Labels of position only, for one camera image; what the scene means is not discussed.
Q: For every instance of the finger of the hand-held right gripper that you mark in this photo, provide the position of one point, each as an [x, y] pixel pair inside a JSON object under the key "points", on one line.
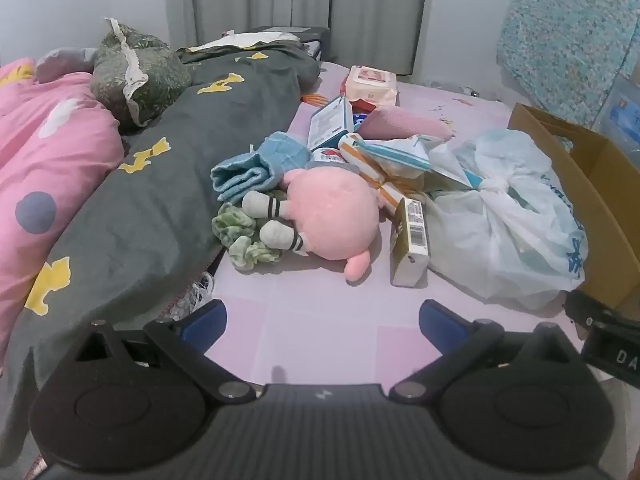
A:
{"points": [[587, 307]]}

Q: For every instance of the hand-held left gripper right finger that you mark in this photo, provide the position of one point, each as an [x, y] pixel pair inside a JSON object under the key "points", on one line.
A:
{"points": [[440, 322]]}

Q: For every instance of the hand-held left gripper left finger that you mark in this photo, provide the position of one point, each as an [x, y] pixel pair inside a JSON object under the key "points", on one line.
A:
{"points": [[205, 322]]}

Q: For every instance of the brown cardboard box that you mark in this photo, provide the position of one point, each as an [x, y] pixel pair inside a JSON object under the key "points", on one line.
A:
{"points": [[595, 195]]}

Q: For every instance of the blue striped white pouch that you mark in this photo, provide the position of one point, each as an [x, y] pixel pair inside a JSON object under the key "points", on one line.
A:
{"points": [[400, 157]]}

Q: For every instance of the pink towel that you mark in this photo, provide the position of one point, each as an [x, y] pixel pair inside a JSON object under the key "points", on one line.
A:
{"points": [[405, 122]]}

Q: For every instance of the gold and white carton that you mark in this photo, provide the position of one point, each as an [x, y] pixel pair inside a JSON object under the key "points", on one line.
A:
{"points": [[412, 245]]}

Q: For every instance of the white plastic bag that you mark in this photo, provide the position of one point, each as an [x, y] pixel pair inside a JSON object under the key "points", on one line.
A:
{"points": [[500, 240]]}

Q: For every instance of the green scrunchie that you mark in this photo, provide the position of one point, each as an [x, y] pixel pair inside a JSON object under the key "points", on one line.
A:
{"points": [[235, 225]]}

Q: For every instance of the pink checkered bed sheet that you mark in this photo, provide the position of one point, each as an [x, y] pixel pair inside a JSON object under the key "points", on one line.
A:
{"points": [[320, 320]]}

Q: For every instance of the grey blanket with yellow print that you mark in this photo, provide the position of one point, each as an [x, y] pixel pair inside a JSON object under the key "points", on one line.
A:
{"points": [[150, 200]]}

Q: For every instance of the orange striped pack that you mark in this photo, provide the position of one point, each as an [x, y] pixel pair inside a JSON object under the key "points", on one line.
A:
{"points": [[380, 182]]}

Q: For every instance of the pink plush doll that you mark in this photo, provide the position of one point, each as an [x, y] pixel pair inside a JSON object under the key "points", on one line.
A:
{"points": [[330, 215]]}

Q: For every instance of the light blue towel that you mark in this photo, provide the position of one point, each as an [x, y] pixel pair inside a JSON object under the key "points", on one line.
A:
{"points": [[250, 172]]}

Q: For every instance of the blue water bottle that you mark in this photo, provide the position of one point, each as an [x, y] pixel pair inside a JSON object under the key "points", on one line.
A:
{"points": [[622, 115]]}

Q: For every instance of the blue and white package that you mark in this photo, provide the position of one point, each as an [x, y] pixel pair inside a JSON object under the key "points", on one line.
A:
{"points": [[327, 122]]}

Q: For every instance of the pink dotted duvet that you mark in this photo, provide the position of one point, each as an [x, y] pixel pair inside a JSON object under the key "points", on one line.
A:
{"points": [[50, 150]]}

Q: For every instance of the pink wet wipes pack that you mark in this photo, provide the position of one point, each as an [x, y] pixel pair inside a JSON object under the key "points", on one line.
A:
{"points": [[372, 82]]}

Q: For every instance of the green patterned pillow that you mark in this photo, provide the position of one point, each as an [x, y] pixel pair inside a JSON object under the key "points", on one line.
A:
{"points": [[160, 75]]}

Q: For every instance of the white cloth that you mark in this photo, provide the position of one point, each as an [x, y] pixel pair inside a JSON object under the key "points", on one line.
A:
{"points": [[245, 40]]}

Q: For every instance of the blue speckled foam mat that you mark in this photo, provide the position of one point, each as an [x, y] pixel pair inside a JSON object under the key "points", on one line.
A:
{"points": [[565, 20]]}

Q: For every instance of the grey storage bin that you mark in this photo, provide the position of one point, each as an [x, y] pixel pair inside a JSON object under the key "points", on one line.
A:
{"points": [[310, 35]]}

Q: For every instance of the grey curtain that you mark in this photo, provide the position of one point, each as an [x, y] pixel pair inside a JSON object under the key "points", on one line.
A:
{"points": [[250, 0]]}

